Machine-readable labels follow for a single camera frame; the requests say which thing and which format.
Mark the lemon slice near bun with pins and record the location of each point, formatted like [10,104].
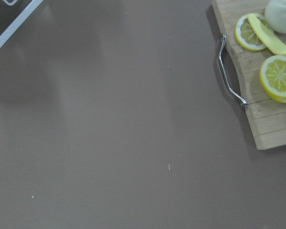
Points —
[246,37]

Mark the wooden cutting board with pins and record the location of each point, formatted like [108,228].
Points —
[267,118]

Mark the yellow plastic knife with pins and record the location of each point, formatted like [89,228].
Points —
[276,46]

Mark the steel cutting board handle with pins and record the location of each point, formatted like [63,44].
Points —
[227,82]

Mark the lemon slice near handle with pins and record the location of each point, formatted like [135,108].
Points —
[273,77]

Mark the aluminium frame post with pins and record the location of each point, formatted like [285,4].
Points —
[13,13]

